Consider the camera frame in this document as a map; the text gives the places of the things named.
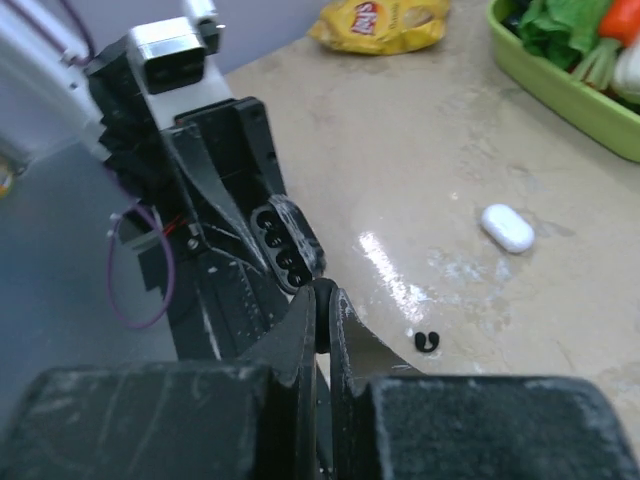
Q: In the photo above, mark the green plastic vegetable tray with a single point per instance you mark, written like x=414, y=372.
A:
x=598, y=116

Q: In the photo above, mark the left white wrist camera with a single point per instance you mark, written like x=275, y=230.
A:
x=173, y=62

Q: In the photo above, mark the green white bok choy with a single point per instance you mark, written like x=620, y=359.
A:
x=562, y=31

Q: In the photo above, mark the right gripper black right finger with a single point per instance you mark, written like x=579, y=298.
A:
x=394, y=423

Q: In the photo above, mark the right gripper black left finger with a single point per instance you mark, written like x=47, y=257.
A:
x=252, y=417

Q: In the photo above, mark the white earbud charging case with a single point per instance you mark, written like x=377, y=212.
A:
x=507, y=228

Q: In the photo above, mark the orange toy carrot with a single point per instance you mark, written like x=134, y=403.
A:
x=617, y=30

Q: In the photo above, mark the yellow Lays chips bag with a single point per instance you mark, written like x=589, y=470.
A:
x=381, y=27

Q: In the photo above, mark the black earbud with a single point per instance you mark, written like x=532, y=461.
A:
x=426, y=342

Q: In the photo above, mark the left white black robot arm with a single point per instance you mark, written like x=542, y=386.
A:
x=38, y=50

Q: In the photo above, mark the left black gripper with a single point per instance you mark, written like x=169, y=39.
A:
x=195, y=187

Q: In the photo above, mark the yellow white cabbage in tray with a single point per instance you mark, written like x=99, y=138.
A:
x=626, y=75

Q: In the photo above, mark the black earbud charging case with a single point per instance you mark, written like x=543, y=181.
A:
x=288, y=243

